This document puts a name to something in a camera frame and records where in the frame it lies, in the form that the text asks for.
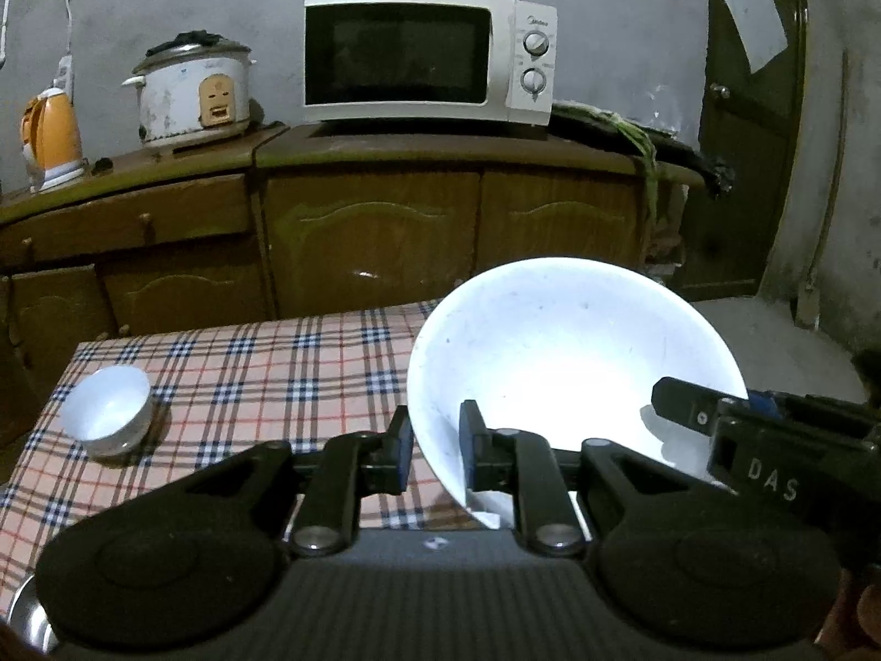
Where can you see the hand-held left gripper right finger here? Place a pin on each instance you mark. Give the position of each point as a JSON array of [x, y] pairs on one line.
[[472, 447]]

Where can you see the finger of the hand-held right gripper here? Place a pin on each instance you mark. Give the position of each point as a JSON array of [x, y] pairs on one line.
[[695, 407], [767, 405]]

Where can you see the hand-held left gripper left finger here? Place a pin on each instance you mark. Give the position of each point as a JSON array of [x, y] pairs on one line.
[[400, 454]]

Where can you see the large white bowl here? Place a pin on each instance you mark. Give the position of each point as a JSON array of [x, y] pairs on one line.
[[564, 358]]

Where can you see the plaid tablecloth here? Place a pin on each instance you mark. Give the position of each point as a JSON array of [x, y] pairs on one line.
[[275, 372]]

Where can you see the dark green door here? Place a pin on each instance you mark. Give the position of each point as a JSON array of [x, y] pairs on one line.
[[750, 186]]

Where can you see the wooden cabinet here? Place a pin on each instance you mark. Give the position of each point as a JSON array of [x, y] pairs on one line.
[[385, 234]]

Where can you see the green leafy vegetables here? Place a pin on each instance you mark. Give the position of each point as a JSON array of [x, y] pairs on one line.
[[626, 131]]

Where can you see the small white bowl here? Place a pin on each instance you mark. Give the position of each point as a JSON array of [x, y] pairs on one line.
[[107, 410]]

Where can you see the metal door knob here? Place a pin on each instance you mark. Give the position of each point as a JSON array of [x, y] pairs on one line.
[[721, 91]]

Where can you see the white paper sheet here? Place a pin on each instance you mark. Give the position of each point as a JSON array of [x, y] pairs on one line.
[[754, 14]]

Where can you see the white microwave oven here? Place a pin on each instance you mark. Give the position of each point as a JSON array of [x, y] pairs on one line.
[[399, 55]]

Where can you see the white rice cooker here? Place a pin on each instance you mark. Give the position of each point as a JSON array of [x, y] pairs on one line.
[[186, 96]]

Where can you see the orange electric kettle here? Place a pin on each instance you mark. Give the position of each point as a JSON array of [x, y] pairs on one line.
[[51, 134]]

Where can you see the white power plug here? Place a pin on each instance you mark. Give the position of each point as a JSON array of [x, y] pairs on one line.
[[65, 74]]

